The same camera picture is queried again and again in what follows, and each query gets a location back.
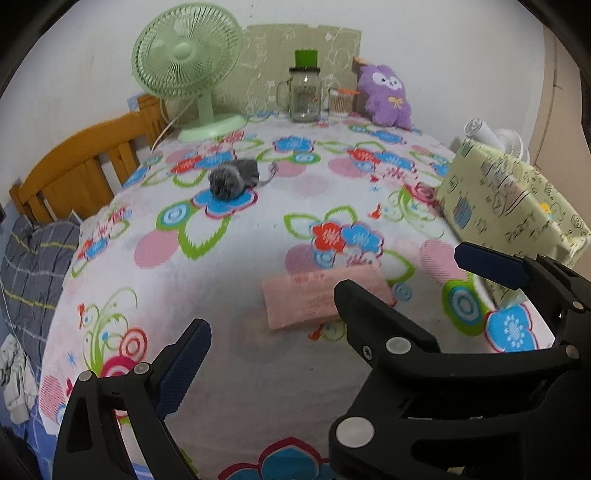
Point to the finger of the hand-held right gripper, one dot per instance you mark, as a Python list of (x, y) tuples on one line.
[(383, 327), (491, 265)]

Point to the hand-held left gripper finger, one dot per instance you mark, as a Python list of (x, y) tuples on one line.
[(184, 364)]

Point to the yellow-green cartoon storage box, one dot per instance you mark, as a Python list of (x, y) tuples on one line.
[(503, 198)]

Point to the pink towel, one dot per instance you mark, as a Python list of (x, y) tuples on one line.
[(300, 297)]

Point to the grey plush mouse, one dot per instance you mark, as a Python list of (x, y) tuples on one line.
[(231, 177)]

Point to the white standing fan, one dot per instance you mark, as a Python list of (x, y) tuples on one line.
[(508, 141)]

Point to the floral printed tablecloth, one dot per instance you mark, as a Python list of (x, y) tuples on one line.
[(258, 230)]

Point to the blue bedsheet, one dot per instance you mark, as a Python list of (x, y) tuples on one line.
[(39, 443)]

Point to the beige door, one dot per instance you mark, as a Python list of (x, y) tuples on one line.
[(561, 115)]

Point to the white crumpled cloth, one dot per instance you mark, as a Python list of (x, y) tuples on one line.
[(16, 378)]

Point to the grey plaid pillow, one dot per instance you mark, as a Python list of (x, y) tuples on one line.
[(32, 267)]

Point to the purple plush bunny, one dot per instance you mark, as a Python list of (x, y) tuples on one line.
[(385, 99)]

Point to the small clear cotton swab jar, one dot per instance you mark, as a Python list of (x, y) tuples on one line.
[(341, 104)]

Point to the glass jar with green top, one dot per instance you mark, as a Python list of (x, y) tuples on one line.
[(304, 99)]

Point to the green cartoon patterned board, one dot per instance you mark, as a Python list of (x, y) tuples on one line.
[(268, 50)]

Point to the green desk fan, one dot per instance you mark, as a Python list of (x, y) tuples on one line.
[(184, 50)]

